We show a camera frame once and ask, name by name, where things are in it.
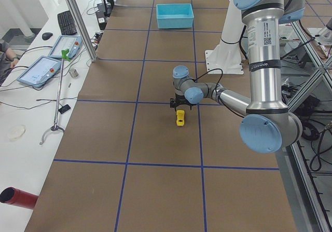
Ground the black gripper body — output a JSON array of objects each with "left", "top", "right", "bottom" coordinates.
[{"left": 170, "top": 94, "right": 193, "bottom": 110}]

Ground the yellow beetle toy car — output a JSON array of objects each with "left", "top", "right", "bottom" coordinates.
[{"left": 176, "top": 110, "right": 185, "bottom": 127}]

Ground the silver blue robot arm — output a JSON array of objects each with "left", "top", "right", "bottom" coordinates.
[{"left": 170, "top": 0, "right": 305, "bottom": 153}]

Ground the person forearm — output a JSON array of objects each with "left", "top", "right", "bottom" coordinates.
[{"left": 1, "top": 39, "right": 19, "bottom": 69}]

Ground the light blue plastic bin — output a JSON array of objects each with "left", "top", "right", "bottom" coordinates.
[{"left": 156, "top": 3, "right": 194, "bottom": 29}]

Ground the small metal cylinder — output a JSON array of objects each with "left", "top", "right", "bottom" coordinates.
[{"left": 68, "top": 69, "right": 78, "bottom": 78}]

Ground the small black device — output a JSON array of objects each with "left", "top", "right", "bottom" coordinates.
[{"left": 59, "top": 104, "right": 71, "bottom": 114}]

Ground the far teach pendant tablet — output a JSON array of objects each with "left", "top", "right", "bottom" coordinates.
[{"left": 48, "top": 35, "right": 82, "bottom": 59}]

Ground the teach pendant tablet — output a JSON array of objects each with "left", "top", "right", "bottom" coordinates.
[
  {"left": 17, "top": 56, "right": 61, "bottom": 88},
  {"left": 48, "top": 35, "right": 82, "bottom": 59}
]

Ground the metal reacher grabber tool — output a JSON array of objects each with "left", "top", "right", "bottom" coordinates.
[{"left": 39, "top": 49, "right": 70, "bottom": 145}]

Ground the black keyboard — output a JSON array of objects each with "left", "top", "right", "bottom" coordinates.
[{"left": 57, "top": 10, "right": 77, "bottom": 35}]

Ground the near teach pendant tablet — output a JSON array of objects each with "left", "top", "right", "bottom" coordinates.
[{"left": 17, "top": 56, "right": 61, "bottom": 88}]

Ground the black computer mouse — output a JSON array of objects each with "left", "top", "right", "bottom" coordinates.
[{"left": 41, "top": 32, "right": 53, "bottom": 40}]

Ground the red cylinder tube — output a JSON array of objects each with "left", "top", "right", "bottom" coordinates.
[{"left": 1, "top": 187, "right": 38, "bottom": 210}]

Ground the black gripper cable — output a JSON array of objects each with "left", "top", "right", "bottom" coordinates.
[{"left": 193, "top": 69, "right": 224, "bottom": 87}]

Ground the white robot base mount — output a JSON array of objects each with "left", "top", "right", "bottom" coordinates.
[{"left": 205, "top": 0, "right": 244, "bottom": 75}]

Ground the aluminium frame truss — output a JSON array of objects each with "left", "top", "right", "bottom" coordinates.
[{"left": 278, "top": 4, "right": 331, "bottom": 231}]

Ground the aluminium frame post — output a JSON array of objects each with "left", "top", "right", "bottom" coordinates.
[{"left": 65, "top": 0, "right": 97, "bottom": 62}]

